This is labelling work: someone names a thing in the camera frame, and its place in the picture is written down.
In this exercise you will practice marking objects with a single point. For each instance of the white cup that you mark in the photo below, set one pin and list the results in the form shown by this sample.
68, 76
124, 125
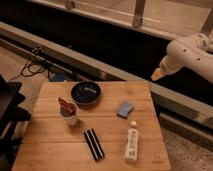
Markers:
70, 117

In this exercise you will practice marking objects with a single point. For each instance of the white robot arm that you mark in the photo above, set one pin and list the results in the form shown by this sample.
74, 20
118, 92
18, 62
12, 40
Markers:
190, 52

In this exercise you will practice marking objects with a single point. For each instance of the white plastic bottle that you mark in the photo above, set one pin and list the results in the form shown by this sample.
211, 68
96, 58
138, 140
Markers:
131, 151

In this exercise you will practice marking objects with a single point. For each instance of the metal rail beam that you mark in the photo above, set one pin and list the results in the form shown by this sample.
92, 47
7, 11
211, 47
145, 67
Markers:
182, 105

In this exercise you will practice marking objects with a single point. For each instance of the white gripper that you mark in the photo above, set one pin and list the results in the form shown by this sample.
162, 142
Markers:
157, 74

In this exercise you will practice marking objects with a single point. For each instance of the brown snack packet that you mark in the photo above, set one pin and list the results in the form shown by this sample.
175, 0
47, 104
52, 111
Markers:
66, 108

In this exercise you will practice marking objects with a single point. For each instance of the blue box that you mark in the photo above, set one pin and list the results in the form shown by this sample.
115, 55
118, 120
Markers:
58, 78

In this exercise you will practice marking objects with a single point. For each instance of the black striped block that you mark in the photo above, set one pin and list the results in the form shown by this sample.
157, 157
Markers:
94, 144

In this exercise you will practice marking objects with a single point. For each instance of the black chair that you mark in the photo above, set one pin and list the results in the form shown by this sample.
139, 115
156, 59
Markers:
10, 115

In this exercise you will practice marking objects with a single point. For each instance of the blue sponge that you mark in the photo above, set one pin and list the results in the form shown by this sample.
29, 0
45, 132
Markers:
124, 109

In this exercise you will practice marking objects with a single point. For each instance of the dark ceramic bowl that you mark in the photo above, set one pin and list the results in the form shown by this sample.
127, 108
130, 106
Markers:
85, 92

